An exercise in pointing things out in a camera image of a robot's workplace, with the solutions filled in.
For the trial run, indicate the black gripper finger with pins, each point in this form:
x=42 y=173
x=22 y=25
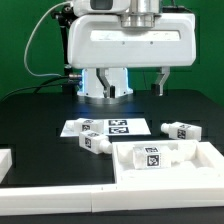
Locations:
x=108 y=89
x=157 y=86

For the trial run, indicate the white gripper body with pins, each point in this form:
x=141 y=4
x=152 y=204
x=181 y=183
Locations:
x=99 y=41

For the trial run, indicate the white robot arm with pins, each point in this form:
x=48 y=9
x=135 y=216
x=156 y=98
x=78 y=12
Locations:
x=132 y=14

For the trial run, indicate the white marker sheet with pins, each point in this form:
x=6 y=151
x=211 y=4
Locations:
x=113 y=127

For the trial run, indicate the black camera stand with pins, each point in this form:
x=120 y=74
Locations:
x=65 y=17

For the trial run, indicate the white U-shaped fence wall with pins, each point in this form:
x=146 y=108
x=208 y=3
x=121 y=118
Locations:
x=181 y=187

